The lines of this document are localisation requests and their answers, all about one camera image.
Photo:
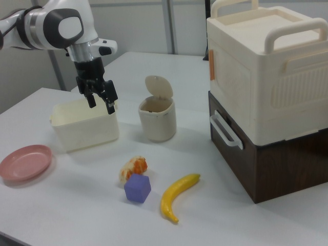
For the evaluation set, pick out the pink plastic plate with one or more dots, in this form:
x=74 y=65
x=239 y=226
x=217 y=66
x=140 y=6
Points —
x=25 y=162

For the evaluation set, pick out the dark brown wooden drawer box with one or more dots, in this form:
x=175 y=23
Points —
x=266 y=164

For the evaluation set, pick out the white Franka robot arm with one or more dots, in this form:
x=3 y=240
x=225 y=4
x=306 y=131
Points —
x=43 y=23

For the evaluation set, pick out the purple cube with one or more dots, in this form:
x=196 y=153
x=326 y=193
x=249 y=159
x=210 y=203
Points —
x=137 y=188

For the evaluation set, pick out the cream trash can lid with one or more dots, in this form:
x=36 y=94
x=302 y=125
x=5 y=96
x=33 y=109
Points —
x=158 y=87

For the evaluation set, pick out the yellow toy banana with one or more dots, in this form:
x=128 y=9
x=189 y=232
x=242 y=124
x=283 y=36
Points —
x=174 y=194

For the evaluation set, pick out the cream small trash can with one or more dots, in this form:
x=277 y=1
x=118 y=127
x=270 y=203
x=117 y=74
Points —
x=157 y=120

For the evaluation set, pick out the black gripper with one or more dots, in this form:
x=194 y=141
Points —
x=90 y=71

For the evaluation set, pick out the cream plastic storage box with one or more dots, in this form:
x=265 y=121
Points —
x=266 y=69

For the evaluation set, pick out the cream rectangular plastic bin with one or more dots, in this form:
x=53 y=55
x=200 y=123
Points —
x=85 y=125

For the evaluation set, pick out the orange croissant toy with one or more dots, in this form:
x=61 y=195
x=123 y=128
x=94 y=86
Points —
x=133 y=167

